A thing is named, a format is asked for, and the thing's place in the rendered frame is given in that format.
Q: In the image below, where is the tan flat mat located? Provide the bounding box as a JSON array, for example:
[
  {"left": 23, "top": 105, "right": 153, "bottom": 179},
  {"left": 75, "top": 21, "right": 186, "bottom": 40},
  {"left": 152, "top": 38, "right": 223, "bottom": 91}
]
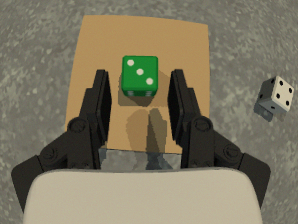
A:
[{"left": 65, "top": 15, "right": 210, "bottom": 154}]

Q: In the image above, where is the white die with black pips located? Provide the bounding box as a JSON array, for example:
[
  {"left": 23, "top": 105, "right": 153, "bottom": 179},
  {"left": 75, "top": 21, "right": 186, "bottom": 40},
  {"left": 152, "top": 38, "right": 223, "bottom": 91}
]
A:
[{"left": 258, "top": 76, "right": 294, "bottom": 114}]

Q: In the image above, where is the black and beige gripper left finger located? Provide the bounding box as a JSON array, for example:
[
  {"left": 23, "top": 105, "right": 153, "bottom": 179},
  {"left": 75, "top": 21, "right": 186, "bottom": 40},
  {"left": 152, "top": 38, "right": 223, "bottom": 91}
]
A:
[{"left": 11, "top": 69, "right": 112, "bottom": 213}]

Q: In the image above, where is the green die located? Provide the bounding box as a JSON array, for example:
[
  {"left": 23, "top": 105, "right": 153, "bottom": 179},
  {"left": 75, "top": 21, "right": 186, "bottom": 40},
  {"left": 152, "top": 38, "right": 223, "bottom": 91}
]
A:
[{"left": 121, "top": 56, "right": 158, "bottom": 97}]

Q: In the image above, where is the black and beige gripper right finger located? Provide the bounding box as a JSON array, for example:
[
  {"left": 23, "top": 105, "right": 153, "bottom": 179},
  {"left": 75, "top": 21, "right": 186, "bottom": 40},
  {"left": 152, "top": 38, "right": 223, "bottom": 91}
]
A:
[{"left": 167, "top": 69, "right": 271, "bottom": 209}]

